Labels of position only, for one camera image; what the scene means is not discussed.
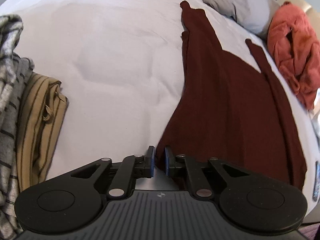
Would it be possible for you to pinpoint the orange fleece blanket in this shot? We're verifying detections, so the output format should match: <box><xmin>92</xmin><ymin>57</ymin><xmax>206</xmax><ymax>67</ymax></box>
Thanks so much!
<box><xmin>267</xmin><ymin>1</ymin><xmax>319</xmax><ymax>110</ymax></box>

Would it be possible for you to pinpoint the dark red sweater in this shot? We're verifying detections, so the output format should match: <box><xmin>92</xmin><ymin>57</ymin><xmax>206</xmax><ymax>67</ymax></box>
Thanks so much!
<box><xmin>156</xmin><ymin>1</ymin><xmax>306</xmax><ymax>189</ymax></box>

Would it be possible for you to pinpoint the grey bed sheet mattress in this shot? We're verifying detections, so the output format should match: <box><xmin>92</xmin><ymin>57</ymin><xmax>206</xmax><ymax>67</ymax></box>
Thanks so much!
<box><xmin>0</xmin><ymin>0</ymin><xmax>320</xmax><ymax>221</ymax></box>

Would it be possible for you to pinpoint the white crumpled garment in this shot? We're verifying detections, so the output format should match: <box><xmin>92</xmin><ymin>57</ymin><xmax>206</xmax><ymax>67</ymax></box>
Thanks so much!
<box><xmin>309</xmin><ymin>108</ymin><xmax>319</xmax><ymax>140</ymax></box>

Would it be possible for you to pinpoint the grey pillow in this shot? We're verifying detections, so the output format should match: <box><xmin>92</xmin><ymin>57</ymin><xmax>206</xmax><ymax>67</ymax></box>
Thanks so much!
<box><xmin>203</xmin><ymin>0</ymin><xmax>280</xmax><ymax>39</ymax></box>

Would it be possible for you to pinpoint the tan striped folded garment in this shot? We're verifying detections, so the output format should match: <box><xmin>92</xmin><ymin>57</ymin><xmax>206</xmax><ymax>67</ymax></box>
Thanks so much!
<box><xmin>16</xmin><ymin>73</ymin><xmax>68</xmax><ymax>191</ymax></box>

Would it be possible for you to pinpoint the smartphone on bed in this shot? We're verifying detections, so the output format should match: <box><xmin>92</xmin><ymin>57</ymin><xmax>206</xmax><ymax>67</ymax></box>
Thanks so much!
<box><xmin>312</xmin><ymin>161</ymin><xmax>320</xmax><ymax>202</ymax></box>

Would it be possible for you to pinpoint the beige padded headboard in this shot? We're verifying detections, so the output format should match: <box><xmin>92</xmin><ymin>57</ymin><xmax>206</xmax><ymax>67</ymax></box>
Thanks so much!
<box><xmin>277</xmin><ymin>0</ymin><xmax>319</xmax><ymax>22</ymax></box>

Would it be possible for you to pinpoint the grey striped folded garment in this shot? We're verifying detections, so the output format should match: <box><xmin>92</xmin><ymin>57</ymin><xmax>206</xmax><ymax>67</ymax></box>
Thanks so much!
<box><xmin>0</xmin><ymin>14</ymin><xmax>34</xmax><ymax>239</ymax></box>

